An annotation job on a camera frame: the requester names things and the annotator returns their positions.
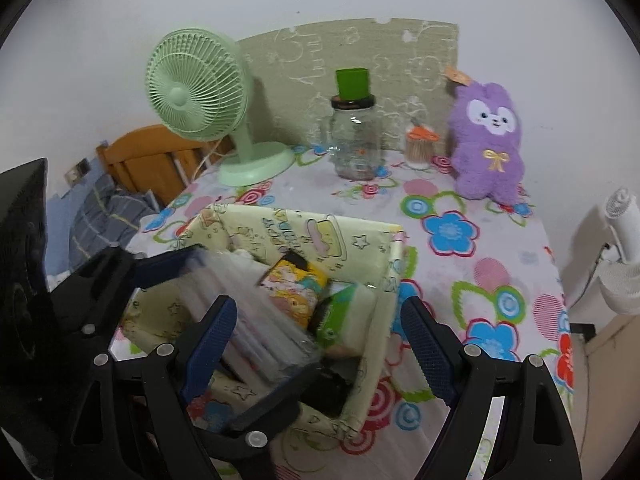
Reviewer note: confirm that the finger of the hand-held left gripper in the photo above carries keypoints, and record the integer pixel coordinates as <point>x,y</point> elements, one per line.
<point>270,412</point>
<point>160,267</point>

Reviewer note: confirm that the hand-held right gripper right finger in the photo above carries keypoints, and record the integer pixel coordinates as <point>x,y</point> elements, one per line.
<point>427,355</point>

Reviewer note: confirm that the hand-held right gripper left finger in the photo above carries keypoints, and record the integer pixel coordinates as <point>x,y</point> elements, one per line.
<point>210,350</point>

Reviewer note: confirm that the clear plastic roll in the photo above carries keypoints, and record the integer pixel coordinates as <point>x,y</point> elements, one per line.
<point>260,320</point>

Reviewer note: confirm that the green and white packet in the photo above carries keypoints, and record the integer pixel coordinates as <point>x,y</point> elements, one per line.
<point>345,320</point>

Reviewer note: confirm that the cartoon print tissue packet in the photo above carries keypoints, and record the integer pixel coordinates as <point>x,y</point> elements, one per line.
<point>290,292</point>

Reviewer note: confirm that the yellow-green printed storage box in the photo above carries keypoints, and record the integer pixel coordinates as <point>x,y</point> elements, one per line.
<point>310,232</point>

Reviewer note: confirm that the grey plaid pillow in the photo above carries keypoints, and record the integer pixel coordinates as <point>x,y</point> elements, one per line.
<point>105,215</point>

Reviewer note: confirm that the wooden bed headboard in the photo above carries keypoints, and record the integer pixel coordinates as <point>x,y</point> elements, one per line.
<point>145,160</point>

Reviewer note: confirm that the floral tablecloth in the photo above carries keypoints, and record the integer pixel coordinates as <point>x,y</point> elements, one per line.
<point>500,270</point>

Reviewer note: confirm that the green desk fan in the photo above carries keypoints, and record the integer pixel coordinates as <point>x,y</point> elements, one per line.
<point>195,90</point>

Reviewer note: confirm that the beige door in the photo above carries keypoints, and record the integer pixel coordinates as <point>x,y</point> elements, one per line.
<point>615,385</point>

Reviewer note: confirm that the cotton swab jar orange lid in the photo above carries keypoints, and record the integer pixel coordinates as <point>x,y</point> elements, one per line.
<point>419,152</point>

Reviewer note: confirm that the purple plush bunny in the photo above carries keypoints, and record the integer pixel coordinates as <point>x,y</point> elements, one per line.
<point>485,160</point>

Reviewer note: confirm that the white standing fan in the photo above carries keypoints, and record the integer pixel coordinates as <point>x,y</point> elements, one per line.
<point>625,280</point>

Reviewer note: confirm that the glass jar with green lid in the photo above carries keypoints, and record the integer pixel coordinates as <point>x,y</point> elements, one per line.
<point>357,145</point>

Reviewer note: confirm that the green printed board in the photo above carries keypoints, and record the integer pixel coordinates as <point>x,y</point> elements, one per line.
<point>310,60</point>

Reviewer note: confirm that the wall socket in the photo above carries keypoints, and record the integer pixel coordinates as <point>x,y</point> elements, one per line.
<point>76,170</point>

